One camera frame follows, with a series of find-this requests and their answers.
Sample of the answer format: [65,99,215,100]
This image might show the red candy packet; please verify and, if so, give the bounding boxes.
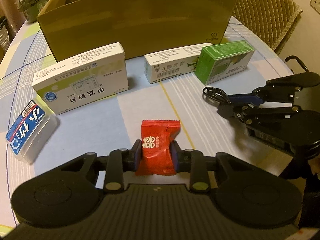
[136,120,181,176]

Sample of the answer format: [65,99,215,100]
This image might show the black cable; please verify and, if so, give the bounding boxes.
[202,86,233,106]

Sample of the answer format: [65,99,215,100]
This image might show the green medicine box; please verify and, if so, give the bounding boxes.
[195,40,255,85]

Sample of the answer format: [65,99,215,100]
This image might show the large white medicine box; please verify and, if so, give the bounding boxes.
[32,42,129,115]

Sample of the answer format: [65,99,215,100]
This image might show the blue labelled clear plastic case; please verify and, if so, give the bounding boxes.
[5,98,60,164]

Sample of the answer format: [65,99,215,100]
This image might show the long white ointment box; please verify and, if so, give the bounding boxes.
[144,43,212,84]

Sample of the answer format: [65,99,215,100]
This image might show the checkered tablecloth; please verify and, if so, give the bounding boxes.
[0,16,296,228]

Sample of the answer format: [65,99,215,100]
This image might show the woven beige chair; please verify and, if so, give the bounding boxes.
[233,0,303,54]

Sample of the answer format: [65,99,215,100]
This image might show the brown cardboard box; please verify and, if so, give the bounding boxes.
[37,0,237,61]

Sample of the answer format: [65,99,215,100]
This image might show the wall power outlet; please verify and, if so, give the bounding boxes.
[310,0,320,14]

